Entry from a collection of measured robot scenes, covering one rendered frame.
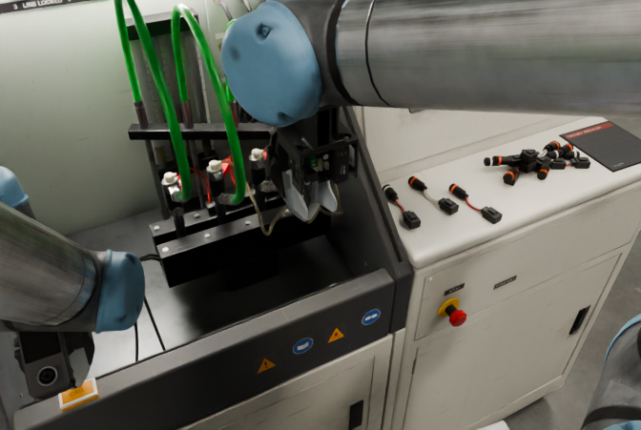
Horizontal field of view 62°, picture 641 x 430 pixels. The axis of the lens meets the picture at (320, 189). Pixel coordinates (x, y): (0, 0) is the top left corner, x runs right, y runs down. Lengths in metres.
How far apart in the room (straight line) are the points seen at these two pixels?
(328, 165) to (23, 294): 0.32
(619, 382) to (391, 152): 0.69
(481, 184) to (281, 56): 0.88
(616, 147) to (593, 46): 1.14
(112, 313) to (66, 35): 0.70
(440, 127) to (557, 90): 0.91
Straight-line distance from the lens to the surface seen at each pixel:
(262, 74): 0.34
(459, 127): 1.21
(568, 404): 2.09
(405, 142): 1.13
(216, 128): 1.09
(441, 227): 1.04
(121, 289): 0.52
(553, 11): 0.27
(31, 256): 0.41
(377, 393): 1.25
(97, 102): 1.18
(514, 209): 1.12
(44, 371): 0.73
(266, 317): 0.92
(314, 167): 0.58
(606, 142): 1.40
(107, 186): 1.29
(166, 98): 0.72
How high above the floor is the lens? 1.66
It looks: 38 degrees down
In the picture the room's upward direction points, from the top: straight up
